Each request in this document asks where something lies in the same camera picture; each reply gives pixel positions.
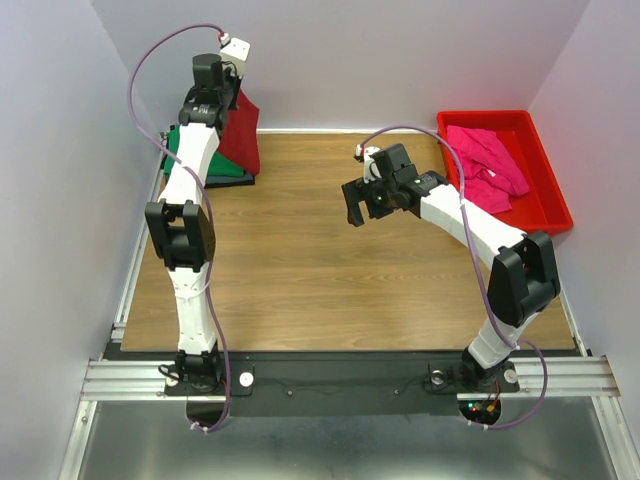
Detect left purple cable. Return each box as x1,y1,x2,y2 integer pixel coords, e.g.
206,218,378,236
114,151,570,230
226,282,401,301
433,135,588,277
127,24,234,435

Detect folded green t shirt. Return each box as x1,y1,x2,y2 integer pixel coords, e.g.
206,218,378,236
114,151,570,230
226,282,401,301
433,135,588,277
167,125,245,177

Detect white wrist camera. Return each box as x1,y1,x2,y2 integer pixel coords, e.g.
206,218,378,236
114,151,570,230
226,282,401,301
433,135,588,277
219,33,251,78
354,145,381,183

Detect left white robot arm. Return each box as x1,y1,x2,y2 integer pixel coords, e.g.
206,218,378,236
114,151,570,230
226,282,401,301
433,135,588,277
145,53,238,394

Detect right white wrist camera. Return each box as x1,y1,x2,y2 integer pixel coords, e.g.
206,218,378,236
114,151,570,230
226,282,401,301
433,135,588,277
354,145,381,183

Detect pink t shirt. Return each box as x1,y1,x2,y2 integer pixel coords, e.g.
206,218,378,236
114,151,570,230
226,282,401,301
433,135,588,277
446,125,530,215

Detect dark red t shirt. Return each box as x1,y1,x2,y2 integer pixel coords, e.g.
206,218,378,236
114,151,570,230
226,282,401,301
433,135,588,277
218,90,261,176

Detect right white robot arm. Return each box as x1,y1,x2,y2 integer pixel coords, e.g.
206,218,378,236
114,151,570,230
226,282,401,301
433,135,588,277
342,144,560,388

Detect aluminium rail frame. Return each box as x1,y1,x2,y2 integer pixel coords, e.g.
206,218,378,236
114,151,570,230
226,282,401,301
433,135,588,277
62,134,620,479

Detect red plastic bin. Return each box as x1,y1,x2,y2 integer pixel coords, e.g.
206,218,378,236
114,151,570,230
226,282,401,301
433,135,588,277
437,110,573,236

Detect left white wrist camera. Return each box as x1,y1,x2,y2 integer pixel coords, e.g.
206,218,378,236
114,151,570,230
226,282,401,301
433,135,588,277
219,33,251,78

